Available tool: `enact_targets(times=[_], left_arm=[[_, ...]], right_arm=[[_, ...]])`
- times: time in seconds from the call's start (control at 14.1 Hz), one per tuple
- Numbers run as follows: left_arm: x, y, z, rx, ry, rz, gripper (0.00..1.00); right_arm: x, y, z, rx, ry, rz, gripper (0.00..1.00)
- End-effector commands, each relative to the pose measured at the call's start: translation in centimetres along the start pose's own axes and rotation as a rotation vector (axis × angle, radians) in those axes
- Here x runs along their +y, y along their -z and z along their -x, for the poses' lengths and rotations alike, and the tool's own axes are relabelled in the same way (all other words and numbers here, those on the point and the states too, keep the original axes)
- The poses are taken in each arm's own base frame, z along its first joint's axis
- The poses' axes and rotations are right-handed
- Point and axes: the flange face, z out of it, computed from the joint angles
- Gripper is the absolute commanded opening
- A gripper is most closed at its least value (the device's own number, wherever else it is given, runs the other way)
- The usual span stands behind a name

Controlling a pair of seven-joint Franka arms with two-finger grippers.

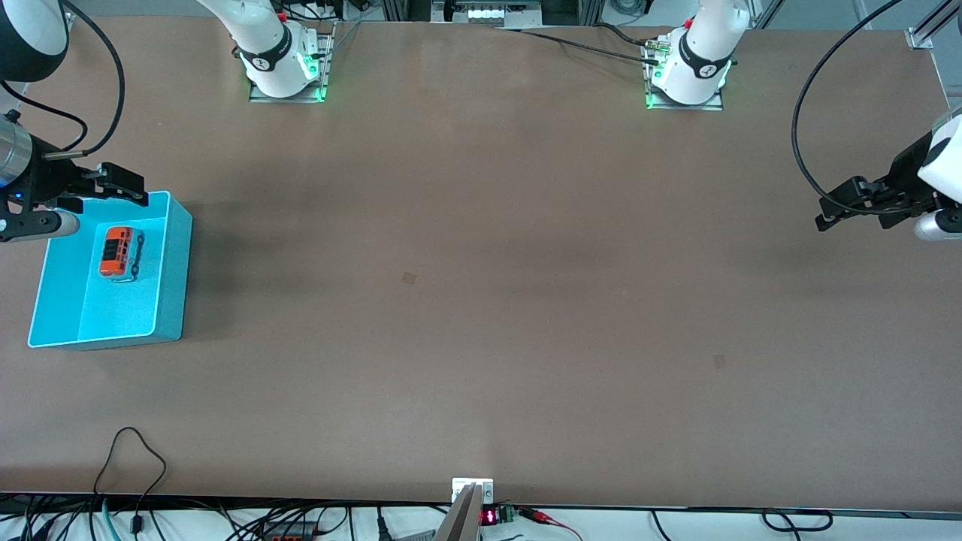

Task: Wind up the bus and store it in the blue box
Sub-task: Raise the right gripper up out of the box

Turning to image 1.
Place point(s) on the dark equipment rack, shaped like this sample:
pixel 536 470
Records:
pixel 564 9

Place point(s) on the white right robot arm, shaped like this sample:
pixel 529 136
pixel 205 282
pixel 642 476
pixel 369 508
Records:
pixel 270 68

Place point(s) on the white rack device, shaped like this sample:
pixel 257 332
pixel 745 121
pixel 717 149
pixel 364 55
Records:
pixel 488 13

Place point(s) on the blue plastic box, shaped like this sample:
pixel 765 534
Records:
pixel 169 285

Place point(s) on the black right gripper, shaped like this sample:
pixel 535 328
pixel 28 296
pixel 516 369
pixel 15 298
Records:
pixel 49 179

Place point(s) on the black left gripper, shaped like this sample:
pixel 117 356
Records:
pixel 904 174

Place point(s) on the aluminium frame corner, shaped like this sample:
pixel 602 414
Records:
pixel 71 24
pixel 918 37

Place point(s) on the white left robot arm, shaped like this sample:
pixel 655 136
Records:
pixel 695 68

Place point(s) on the grey camera mount bar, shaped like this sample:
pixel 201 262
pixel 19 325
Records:
pixel 460 522

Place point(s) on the orange toy bus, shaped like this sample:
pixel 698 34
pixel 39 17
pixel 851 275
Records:
pixel 116 252

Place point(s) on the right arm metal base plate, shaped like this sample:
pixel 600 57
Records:
pixel 328 60

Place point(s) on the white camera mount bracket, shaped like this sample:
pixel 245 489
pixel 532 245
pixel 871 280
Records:
pixel 460 487

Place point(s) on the red digit display module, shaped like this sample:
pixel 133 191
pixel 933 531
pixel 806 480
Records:
pixel 488 517

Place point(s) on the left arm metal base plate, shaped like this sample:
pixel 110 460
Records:
pixel 706 107

